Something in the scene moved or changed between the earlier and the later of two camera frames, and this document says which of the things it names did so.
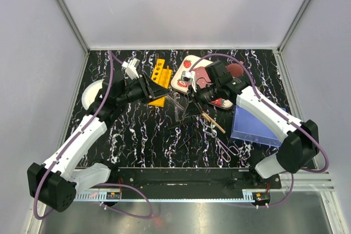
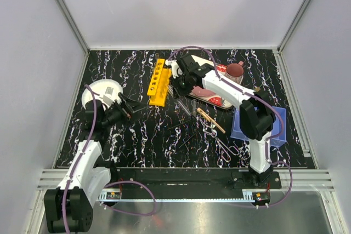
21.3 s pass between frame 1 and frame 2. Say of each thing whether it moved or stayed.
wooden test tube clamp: stayed
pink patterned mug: stayed
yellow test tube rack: stayed
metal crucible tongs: stayed
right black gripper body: moved
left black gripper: moved
